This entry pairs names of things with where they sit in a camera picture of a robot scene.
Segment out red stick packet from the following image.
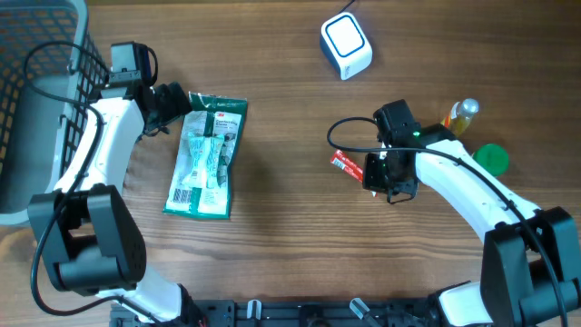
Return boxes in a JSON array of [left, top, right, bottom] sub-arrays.
[[330, 150, 363, 183]]

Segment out yellow liquid small bottle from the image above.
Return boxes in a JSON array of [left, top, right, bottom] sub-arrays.
[[441, 98, 479, 137]]

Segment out green lid white jar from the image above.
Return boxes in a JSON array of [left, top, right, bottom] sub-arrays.
[[472, 144, 510, 177]]

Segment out mint green wipes packet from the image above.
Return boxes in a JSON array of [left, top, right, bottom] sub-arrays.
[[182, 133, 224, 189]]

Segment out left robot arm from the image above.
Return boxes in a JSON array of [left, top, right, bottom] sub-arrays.
[[27, 42, 207, 326]]

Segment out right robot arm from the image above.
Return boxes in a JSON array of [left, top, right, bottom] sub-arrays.
[[363, 100, 580, 326]]

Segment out white barcode scanner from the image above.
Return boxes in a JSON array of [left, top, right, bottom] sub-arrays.
[[320, 12, 373, 81]]

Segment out grey plastic mesh basket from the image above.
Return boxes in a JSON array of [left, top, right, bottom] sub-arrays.
[[1, 0, 107, 226]]

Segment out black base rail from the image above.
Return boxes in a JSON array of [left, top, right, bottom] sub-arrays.
[[109, 297, 446, 327]]

